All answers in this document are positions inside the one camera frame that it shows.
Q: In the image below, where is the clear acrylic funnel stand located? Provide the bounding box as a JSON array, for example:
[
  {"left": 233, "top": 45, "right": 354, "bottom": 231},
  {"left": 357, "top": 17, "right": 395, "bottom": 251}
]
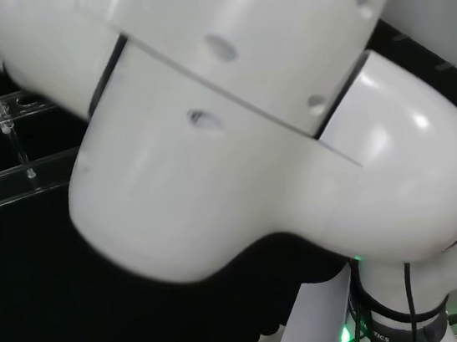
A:
[{"left": 0, "top": 48, "right": 89, "bottom": 209}]

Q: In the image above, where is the pale board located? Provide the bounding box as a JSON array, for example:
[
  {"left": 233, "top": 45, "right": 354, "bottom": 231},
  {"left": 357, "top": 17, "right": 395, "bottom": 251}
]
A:
[{"left": 263, "top": 266, "right": 362, "bottom": 342}]

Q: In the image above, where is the black cloth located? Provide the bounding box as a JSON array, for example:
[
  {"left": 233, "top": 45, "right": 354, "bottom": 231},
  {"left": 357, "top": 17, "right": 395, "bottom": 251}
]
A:
[{"left": 0, "top": 0, "right": 457, "bottom": 342}]

